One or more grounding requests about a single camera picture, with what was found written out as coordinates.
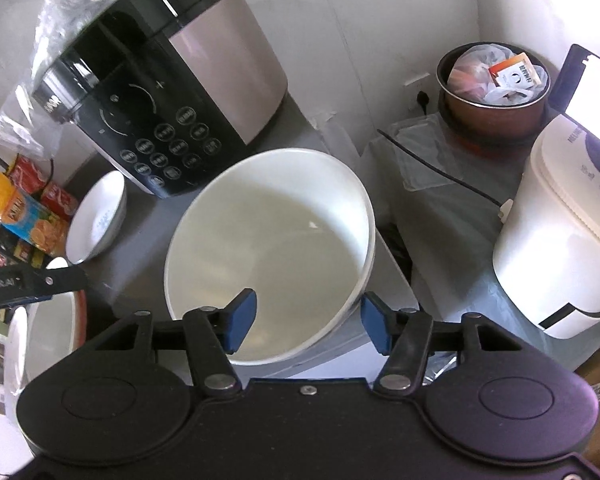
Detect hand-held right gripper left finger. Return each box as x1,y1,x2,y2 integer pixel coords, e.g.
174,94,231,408
81,287,258,400

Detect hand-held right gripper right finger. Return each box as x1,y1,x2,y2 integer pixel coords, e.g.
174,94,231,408
360,291,524,397

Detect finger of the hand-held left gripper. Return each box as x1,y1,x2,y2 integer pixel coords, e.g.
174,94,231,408
22,265,88,298

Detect red-rimmed white bowl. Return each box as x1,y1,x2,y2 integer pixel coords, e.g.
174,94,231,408
22,257,90,387

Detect large white bowl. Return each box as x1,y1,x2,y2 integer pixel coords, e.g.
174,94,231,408
164,147,377,367

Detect orange juice bottle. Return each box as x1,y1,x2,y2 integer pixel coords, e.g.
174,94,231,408
0,169,72,261

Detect small white blue-print bowl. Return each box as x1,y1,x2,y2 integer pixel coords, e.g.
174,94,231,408
65,170,127,265

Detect white rice cooker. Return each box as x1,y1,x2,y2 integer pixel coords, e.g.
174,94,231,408
492,112,600,340

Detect brown cooking pot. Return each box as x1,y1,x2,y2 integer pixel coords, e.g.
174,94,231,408
436,41,552,137

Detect white plastic bags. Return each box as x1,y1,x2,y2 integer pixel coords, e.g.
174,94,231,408
447,44,551,107

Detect clear plastic bag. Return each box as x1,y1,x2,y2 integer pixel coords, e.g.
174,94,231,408
0,0,259,151

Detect orange white small box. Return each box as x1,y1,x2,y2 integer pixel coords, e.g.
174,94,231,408
489,55,541,92

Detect dark blue framed white panel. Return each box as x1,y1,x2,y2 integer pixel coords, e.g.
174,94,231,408
550,44,600,117

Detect black cable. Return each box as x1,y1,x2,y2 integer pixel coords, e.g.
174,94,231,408
377,129,504,207

